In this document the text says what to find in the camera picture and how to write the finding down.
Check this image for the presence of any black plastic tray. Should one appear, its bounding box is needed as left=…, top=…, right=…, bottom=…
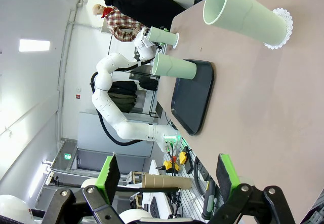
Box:
left=171, top=59, right=215, bottom=136

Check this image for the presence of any grey slotted mounting plate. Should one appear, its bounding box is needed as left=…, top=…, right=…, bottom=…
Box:
left=174, top=142, right=223, bottom=221

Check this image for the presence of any bystander in black clothes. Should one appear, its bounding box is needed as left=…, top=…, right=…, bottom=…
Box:
left=91, top=0, right=193, bottom=31

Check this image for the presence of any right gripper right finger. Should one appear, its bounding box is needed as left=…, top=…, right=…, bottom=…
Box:
left=209, top=153, right=297, bottom=224

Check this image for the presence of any brown cardboard tube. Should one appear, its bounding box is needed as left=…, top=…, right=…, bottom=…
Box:
left=141, top=173, right=193, bottom=191

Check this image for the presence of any rectangular ceiling light panel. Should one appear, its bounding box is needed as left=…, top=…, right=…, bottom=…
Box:
left=19, top=39, right=51, bottom=52

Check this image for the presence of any black keyboard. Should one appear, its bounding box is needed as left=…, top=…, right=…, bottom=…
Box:
left=149, top=197, right=161, bottom=219

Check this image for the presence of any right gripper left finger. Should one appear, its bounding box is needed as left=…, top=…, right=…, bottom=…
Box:
left=43, top=154, right=122, bottom=224

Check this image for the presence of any black looped cable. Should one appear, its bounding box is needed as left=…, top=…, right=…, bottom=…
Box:
left=192, top=157, right=211, bottom=197

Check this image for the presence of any black bag on rack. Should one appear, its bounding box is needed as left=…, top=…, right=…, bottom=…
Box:
left=138, top=78, right=159, bottom=91

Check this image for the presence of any bystander in plaid shirt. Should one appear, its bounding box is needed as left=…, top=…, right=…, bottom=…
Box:
left=92, top=3, right=150, bottom=42

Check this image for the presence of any light green plastic cup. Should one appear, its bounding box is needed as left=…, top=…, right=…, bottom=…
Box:
left=147, top=26, right=178, bottom=48
left=202, top=0, right=289, bottom=46
left=151, top=53, right=197, bottom=80

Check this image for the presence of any green and black hand tool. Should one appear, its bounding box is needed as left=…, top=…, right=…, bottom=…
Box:
left=202, top=179, right=217, bottom=219

